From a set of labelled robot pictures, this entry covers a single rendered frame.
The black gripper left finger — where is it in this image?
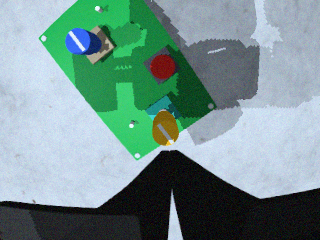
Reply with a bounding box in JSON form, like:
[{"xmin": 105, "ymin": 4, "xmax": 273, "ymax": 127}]
[{"xmin": 0, "ymin": 151, "xmax": 172, "ymax": 240}]

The green circuit board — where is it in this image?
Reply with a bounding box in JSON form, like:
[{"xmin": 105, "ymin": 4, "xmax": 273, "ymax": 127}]
[{"xmin": 39, "ymin": 0, "xmax": 217, "ymax": 161}]

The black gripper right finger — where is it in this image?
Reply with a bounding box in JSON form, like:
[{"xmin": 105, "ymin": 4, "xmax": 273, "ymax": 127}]
[{"xmin": 169, "ymin": 151, "xmax": 320, "ymax": 240}]

